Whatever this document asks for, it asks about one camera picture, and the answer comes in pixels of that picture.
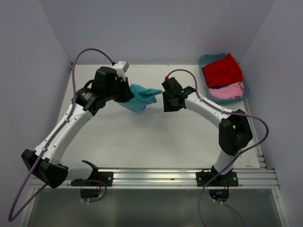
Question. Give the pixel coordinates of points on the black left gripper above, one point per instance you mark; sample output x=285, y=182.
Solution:
x=127, y=94

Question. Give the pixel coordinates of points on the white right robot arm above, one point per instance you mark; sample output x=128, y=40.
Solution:
x=233, y=127

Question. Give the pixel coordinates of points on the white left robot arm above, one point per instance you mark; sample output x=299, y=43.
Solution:
x=109, y=83

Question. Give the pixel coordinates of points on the pink t shirt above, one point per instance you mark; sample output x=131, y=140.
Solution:
x=231, y=91

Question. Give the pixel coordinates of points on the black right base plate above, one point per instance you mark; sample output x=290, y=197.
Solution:
x=203, y=177

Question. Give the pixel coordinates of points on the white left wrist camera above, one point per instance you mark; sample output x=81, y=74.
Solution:
x=121, y=68

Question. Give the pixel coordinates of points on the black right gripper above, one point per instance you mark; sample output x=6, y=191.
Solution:
x=167, y=108

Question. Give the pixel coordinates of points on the red t shirt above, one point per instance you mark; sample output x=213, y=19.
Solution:
x=222, y=72

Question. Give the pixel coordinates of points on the teal plastic basket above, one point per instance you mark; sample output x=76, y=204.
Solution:
x=207, y=59

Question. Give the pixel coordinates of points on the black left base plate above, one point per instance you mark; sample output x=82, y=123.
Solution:
x=94, y=181

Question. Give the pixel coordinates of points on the aluminium mounting rail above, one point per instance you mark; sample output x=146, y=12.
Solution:
x=174, y=170

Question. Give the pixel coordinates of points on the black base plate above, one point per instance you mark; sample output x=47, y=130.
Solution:
x=203, y=177
x=94, y=181

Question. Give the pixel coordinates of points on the turquoise t shirt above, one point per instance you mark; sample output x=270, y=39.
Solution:
x=142, y=98

